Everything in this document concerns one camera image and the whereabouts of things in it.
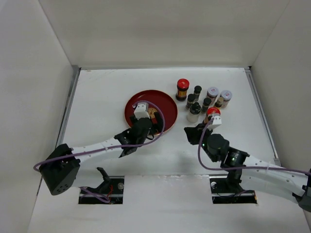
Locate clear salt grinder black top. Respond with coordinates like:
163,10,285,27
187,102,201,123

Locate white-lid spice jar left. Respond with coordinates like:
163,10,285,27
207,86,219,103

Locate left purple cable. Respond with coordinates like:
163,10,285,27
33,100,166,203

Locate white-lid spice jar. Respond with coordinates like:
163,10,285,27
207,86,219,103
220,90,232,108

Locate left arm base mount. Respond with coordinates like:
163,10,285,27
78,167,125,204

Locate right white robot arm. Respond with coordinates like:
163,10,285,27
184,124,311,212

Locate yellow-label beige-cap spice bottle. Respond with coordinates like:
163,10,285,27
214,97,224,109

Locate round red lacquer tray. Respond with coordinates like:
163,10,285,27
124,90,178,136

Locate aluminium table rail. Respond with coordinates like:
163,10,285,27
55,65,81,147
244,67,281,166

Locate right aluminium table rail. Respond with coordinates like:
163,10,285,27
244,67,281,166

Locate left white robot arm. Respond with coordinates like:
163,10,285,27
34,112,165,196

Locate red-lid dark sauce jar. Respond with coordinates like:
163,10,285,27
175,79,190,101

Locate white-lid spice jar right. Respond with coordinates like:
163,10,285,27
220,90,232,108

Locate black-cap spice bottle rear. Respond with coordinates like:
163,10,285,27
193,85,202,101

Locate black-cap spice bottle front-left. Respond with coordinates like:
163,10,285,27
186,94,195,109

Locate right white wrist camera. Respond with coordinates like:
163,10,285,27
208,116,222,130

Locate left aluminium table rail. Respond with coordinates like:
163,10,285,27
55,65,81,147

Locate black-cap spice bottle front-right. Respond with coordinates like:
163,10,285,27
201,98,211,113

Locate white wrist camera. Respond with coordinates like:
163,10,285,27
208,116,222,130
134,102,150,120

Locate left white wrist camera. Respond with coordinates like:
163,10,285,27
134,102,150,120

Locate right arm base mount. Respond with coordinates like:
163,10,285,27
209,175,257,204

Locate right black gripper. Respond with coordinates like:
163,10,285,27
184,123,218,162

